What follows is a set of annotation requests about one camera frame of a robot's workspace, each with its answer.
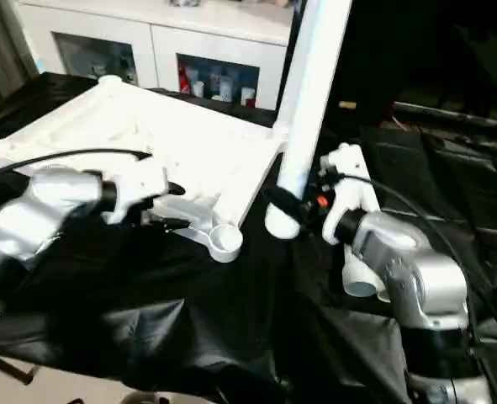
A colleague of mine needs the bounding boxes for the white plastic table top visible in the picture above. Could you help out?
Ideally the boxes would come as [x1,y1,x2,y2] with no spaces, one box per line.
[0,75,289,264]

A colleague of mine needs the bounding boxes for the white plastic table leg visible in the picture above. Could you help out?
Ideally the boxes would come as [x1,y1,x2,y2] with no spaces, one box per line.
[374,284,396,304]
[341,242,383,299]
[264,0,353,240]

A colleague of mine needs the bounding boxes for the black mat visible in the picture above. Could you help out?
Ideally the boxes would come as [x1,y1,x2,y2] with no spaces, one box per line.
[0,72,497,404]

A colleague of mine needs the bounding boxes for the white cabinet with glass doors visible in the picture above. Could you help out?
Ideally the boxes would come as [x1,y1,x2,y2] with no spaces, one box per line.
[13,0,304,112]

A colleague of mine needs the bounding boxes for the grey window curtain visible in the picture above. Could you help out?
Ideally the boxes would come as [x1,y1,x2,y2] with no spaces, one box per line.
[0,0,39,110]

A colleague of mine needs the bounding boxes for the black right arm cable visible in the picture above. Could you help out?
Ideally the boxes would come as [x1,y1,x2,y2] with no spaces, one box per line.
[320,165,497,338]

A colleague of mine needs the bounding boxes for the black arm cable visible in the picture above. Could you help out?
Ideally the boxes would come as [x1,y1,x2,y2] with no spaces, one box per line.
[320,165,497,338]
[0,149,155,184]

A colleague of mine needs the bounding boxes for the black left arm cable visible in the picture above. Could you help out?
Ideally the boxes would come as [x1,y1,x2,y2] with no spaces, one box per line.
[0,149,155,184]

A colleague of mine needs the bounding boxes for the grey metal rail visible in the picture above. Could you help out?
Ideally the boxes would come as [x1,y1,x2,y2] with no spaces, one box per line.
[391,101,497,131]

